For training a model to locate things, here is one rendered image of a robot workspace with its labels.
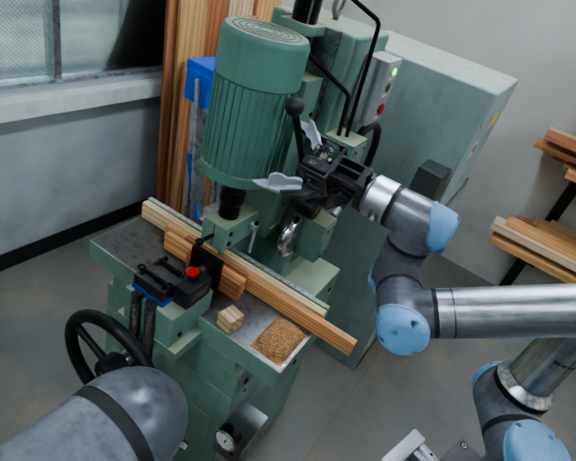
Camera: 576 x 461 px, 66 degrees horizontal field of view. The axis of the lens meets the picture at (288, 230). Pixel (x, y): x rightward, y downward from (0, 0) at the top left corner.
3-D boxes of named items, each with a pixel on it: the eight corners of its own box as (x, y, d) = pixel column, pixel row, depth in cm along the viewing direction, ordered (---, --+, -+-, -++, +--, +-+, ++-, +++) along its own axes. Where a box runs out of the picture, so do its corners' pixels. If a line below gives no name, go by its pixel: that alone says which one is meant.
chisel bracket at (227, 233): (198, 244, 111) (203, 216, 107) (232, 223, 122) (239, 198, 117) (221, 259, 109) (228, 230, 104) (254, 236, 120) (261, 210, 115)
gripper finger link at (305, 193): (278, 174, 81) (325, 169, 81) (280, 179, 83) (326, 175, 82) (279, 198, 80) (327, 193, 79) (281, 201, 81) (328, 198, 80)
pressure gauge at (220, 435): (210, 444, 110) (216, 425, 105) (220, 433, 113) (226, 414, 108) (230, 460, 108) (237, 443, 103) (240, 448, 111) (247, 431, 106)
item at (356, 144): (307, 187, 115) (325, 133, 106) (323, 176, 122) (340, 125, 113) (336, 201, 112) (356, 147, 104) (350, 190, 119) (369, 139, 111)
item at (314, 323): (164, 237, 124) (165, 225, 121) (168, 234, 125) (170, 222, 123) (348, 356, 105) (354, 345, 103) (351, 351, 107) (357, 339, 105)
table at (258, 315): (55, 273, 111) (54, 255, 108) (147, 228, 135) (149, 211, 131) (250, 421, 92) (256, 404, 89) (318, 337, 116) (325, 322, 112)
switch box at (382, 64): (345, 117, 113) (367, 53, 104) (359, 111, 121) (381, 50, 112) (366, 127, 111) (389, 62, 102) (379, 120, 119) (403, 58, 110)
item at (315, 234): (285, 247, 124) (296, 211, 117) (298, 237, 129) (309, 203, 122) (314, 264, 121) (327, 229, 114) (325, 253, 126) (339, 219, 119)
